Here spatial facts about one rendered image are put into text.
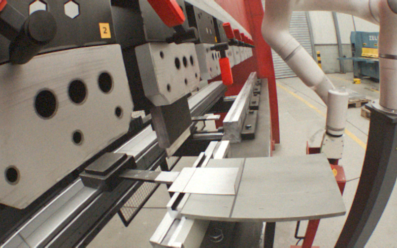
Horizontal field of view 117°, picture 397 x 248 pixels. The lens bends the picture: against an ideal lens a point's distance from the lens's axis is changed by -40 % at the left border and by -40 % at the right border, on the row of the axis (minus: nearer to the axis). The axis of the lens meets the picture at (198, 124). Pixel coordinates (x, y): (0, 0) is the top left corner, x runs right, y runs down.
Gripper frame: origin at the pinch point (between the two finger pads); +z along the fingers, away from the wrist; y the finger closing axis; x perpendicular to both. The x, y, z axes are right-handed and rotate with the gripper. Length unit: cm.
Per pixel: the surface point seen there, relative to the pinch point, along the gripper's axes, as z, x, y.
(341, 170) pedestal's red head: -3.8, -9.0, 4.0
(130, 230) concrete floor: 86, -12, -132
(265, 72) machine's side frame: -15, 167, -54
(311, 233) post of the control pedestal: 35.8, -7.8, 1.0
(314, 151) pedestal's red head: -3.8, 4.5, -7.0
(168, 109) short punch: -38, -50, -35
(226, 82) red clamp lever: -39, -32, -32
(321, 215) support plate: -24, -53, -11
